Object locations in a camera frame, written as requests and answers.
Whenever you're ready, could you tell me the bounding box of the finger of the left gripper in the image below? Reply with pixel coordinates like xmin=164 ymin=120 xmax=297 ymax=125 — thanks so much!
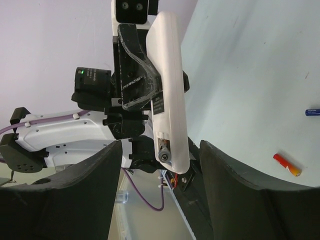
xmin=117 ymin=23 xmax=163 ymax=111

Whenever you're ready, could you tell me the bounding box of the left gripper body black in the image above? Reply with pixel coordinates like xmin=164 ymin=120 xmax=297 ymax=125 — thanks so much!
xmin=102 ymin=34 xmax=191 ymax=173

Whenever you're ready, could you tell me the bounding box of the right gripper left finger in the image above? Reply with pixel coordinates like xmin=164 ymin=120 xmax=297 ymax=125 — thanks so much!
xmin=0 ymin=141 xmax=122 ymax=240

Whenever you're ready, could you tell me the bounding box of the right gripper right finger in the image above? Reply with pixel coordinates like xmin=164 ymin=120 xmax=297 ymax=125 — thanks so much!
xmin=199 ymin=140 xmax=320 ymax=240

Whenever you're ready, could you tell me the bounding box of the white remote control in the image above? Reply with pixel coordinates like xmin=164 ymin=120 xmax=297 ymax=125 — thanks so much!
xmin=146 ymin=11 xmax=190 ymax=175

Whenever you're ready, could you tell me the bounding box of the black silver battery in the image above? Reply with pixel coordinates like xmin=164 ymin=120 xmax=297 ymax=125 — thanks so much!
xmin=158 ymin=138 xmax=172 ymax=163

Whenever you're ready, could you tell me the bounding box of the purple blue battery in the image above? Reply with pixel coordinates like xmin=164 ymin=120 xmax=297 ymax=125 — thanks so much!
xmin=305 ymin=108 xmax=320 ymax=117

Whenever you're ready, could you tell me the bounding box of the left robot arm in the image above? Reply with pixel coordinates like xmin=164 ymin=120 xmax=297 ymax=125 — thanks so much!
xmin=0 ymin=16 xmax=190 ymax=175

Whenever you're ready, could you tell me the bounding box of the red orange battery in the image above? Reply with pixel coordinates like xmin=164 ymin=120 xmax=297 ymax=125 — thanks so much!
xmin=273 ymin=153 xmax=302 ymax=177

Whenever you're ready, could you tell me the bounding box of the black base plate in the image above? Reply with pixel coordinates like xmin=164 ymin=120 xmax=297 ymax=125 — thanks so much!
xmin=173 ymin=139 xmax=214 ymax=240

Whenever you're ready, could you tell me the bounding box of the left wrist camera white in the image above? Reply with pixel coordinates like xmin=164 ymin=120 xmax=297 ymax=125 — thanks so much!
xmin=111 ymin=0 xmax=159 ymax=37

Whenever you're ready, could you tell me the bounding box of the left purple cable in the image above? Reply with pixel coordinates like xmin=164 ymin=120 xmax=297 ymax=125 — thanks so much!
xmin=0 ymin=109 xmax=166 ymax=213

